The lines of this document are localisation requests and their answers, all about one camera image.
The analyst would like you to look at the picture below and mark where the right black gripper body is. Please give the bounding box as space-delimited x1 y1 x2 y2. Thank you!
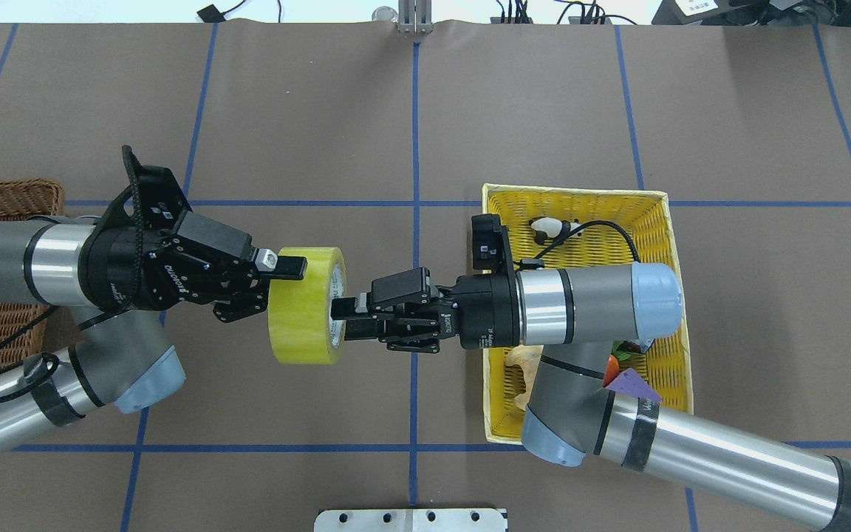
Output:
379 270 524 354

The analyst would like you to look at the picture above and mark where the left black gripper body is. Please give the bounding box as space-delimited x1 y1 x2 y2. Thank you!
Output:
80 210 270 322

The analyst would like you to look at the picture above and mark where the yellow tape roll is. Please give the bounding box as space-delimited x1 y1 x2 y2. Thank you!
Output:
267 247 346 366

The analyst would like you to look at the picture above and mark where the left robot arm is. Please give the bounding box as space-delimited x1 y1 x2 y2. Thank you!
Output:
0 210 307 452

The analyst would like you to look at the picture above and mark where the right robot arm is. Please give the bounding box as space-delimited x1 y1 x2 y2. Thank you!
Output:
329 260 851 531

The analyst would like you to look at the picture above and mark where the yellow woven basket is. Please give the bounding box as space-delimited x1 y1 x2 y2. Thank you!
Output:
482 184 694 446

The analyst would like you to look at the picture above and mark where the toy croissant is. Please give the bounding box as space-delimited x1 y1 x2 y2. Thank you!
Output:
505 346 544 412

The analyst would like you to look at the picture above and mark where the panda figurine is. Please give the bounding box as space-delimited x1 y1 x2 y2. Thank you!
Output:
527 216 581 247

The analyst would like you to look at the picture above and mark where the toy carrot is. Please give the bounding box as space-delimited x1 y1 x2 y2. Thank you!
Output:
602 341 642 388

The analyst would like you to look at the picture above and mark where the purple foam cube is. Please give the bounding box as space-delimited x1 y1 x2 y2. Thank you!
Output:
602 368 663 403

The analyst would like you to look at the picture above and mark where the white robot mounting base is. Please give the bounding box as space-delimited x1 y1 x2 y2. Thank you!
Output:
313 508 510 531

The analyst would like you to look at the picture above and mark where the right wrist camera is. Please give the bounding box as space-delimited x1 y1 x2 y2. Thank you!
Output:
471 214 513 273

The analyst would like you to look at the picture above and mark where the aluminium camera post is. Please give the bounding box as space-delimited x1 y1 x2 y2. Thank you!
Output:
396 0 434 35

